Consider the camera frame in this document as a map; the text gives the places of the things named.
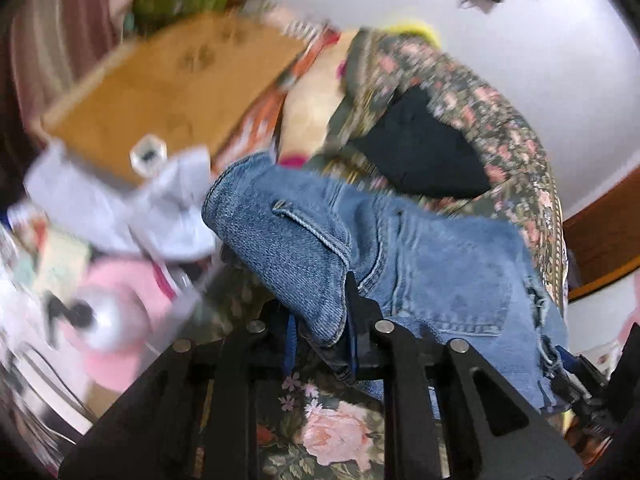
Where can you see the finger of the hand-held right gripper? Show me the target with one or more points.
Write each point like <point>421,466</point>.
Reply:
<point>567,365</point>

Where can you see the clear hexagonal jar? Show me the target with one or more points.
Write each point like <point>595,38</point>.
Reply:
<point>148,155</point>

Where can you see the wooden lap table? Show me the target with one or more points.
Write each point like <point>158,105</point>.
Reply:
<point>150,95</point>

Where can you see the beige pillow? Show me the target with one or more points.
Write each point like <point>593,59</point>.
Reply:
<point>310,105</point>

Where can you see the striped pink curtain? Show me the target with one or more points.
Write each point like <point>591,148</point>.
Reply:
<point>65,35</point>

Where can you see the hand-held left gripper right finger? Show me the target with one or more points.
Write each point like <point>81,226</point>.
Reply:
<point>353,355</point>

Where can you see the yellow curved cushion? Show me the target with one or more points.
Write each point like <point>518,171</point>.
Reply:
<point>415,30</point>

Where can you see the blue denim pants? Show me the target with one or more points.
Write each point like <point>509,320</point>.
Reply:
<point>425,270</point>

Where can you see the silver round object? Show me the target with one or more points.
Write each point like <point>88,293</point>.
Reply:
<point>102,317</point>

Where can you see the pink and silver object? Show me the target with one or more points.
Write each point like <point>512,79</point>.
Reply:
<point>135,300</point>

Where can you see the black garment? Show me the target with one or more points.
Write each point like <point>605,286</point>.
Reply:
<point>420,150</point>

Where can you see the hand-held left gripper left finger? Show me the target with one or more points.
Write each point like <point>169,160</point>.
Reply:
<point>289,347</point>

